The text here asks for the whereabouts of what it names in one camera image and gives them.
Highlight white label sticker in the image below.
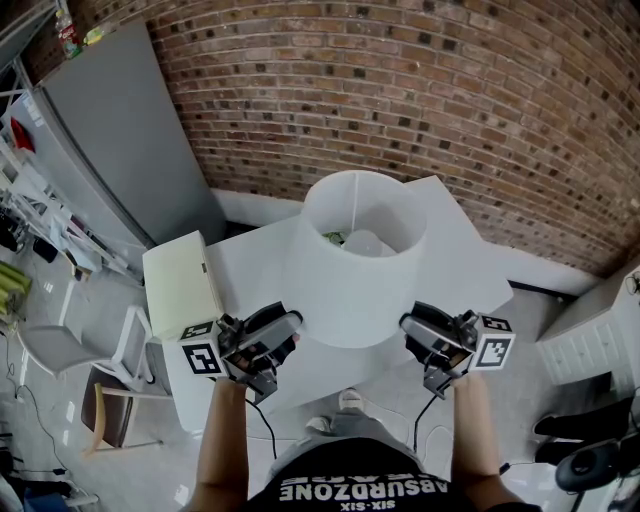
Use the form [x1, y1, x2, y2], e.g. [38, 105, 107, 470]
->
[22, 93, 45, 129]

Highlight black floor cable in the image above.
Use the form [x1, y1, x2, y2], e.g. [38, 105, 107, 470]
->
[4, 324, 76, 476]

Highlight person's right forearm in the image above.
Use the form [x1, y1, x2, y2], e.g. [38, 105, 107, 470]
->
[451, 372, 516, 512]

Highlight white hutch dresser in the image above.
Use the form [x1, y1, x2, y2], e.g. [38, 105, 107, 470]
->
[537, 264, 640, 399]

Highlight white desk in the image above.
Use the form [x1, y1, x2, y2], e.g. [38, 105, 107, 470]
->
[167, 174, 515, 435]

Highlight cream rectangular box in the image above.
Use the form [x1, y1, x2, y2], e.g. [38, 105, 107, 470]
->
[142, 229, 225, 342]

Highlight grey refrigerator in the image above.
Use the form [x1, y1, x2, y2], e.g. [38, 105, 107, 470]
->
[22, 19, 229, 261]

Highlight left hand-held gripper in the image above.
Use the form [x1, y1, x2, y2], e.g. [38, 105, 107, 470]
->
[179, 302, 304, 406]

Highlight person's black printed t-shirt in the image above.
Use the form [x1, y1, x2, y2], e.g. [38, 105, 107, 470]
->
[244, 437, 544, 512]

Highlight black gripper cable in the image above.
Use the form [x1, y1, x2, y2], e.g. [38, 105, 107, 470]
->
[243, 397, 279, 460]
[412, 392, 439, 451]

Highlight grey office chair white frame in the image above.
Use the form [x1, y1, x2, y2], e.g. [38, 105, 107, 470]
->
[17, 304, 169, 394]

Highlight red paper ornament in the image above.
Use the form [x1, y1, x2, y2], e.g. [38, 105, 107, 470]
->
[9, 117, 36, 152]

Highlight brown wooden chair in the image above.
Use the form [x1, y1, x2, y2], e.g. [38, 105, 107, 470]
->
[79, 367, 174, 457]

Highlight black round base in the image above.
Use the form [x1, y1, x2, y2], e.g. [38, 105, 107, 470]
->
[553, 438, 629, 494]

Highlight person's left forearm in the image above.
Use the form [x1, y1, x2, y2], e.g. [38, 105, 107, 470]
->
[196, 374, 251, 512]

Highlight white table lamp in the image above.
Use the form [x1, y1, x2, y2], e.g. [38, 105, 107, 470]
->
[283, 169, 429, 350]

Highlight white metal shelf rack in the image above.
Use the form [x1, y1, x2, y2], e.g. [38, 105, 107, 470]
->
[0, 59, 146, 289]

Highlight plastic bottle red label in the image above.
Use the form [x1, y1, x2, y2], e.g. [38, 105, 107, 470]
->
[53, 8, 83, 60]

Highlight green bundle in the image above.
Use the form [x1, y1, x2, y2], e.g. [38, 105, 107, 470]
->
[0, 259, 33, 317]

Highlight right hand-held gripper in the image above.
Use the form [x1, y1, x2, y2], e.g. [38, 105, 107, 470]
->
[399, 301, 516, 401]

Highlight person's grey trousers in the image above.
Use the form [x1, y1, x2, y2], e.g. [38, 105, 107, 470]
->
[269, 412, 427, 481]

